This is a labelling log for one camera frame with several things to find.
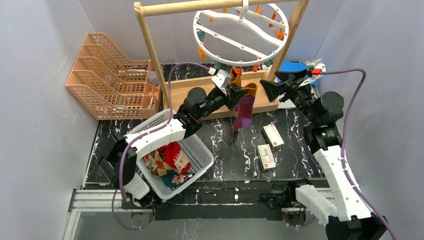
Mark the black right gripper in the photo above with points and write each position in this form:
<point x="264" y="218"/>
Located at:
<point x="288" y="88"/>

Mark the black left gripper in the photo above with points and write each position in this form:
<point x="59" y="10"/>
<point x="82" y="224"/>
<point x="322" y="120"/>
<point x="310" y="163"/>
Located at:
<point x="226" y="96"/>

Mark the purple sock with yellow cuff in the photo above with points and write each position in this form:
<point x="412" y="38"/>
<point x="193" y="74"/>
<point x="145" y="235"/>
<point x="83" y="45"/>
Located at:
<point x="236" y="80"/>

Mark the beige animal face sock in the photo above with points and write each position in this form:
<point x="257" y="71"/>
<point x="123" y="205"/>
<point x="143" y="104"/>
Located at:
<point x="182" y="164"/>

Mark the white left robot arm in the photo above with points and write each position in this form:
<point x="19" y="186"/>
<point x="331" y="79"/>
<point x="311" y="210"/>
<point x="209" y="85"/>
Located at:
<point x="118" y="160"/>

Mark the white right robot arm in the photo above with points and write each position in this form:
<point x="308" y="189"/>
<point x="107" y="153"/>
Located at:
<point x="349" y="216"/>

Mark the wooden hanger rack stand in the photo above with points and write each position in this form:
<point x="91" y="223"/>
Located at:
<point x="177" y="90"/>

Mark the white round clip hanger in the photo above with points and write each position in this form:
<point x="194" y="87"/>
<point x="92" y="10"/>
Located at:
<point x="237" y="36"/>

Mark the blue folder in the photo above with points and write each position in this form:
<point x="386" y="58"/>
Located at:
<point x="294" y="71"/>

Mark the orange front-centre clothes peg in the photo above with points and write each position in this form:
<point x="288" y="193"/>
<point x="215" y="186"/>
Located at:
<point x="236" y="70"/>

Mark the orange front-right clothes peg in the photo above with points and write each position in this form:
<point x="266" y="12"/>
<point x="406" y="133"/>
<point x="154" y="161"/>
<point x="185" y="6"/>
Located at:
<point x="255" y="68"/>

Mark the teal front clothes peg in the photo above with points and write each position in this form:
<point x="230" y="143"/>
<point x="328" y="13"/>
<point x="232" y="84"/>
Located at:
<point x="217" y="64"/>

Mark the white paper sheet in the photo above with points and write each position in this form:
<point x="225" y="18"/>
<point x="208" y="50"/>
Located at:
<point x="285" y="104"/>

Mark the orange front-left clothes peg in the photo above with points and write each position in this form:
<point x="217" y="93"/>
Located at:
<point x="201" y="53"/>

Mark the white card box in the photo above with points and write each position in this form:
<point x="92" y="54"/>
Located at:
<point x="272" y="136"/>

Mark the small white printed box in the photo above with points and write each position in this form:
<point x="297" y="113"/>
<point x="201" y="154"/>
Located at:
<point x="266" y="159"/>

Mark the white plastic laundry basket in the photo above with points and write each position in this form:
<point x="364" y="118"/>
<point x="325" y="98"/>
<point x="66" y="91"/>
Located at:
<point x="195" y="150"/>

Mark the red white striped sock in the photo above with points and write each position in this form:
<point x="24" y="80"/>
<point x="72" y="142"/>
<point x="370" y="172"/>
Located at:
<point x="169" y="153"/>

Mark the argyle brown sock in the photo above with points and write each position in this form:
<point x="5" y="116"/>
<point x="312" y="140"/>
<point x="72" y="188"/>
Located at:
<point x="155" y="162"/>

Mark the dark green sock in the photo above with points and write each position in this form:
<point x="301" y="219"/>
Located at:
<point x="172" y="180"/>

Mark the peach plastic file organizer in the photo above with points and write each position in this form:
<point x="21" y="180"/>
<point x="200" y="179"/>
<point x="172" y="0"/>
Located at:
<point x="111" y="86"/>

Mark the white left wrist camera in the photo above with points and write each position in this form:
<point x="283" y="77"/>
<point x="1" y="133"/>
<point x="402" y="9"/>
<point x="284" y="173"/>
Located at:
<point x="220" y="78"/>

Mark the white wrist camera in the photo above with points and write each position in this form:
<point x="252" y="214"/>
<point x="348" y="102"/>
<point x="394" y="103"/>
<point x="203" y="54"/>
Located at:
<point x="314" y="69"/>
<point x="220" y="78"/>

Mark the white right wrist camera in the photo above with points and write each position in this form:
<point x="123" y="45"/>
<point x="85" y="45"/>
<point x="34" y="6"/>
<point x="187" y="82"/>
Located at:
<point x="314" y="69"/>

